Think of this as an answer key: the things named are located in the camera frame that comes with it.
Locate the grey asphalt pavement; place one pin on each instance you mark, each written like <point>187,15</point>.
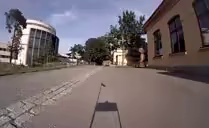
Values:
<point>148,96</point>

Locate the group of green trees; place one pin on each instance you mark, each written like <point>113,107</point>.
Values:
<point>122,36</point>

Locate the small pale building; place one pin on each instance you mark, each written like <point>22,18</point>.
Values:
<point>119,57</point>

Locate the tall thin tree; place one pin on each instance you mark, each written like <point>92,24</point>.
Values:
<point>15,26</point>

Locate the grey cobblestone strip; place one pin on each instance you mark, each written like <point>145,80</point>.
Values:
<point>28,105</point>

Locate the pale stone pillar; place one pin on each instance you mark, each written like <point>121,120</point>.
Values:
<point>141,56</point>

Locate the grey asphalt road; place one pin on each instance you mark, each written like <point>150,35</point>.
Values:
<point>28,83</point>

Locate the orange building with dark windows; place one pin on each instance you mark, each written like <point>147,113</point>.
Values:
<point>185,36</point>

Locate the white round glass building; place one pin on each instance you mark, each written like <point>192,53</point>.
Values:
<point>37,41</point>

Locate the grass verge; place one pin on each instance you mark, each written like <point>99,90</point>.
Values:
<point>12,68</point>

